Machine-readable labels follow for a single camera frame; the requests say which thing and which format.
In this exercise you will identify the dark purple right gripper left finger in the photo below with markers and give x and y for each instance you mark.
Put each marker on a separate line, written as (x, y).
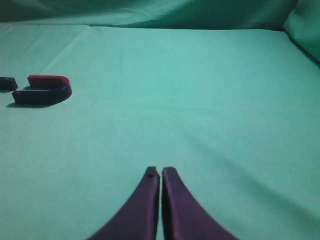
(138, 218)

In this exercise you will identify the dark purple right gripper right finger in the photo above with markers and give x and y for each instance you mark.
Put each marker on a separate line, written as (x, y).
(183, 218)

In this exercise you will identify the green cloth backdrop and cover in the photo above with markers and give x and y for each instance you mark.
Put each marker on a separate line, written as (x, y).
(225, 91)

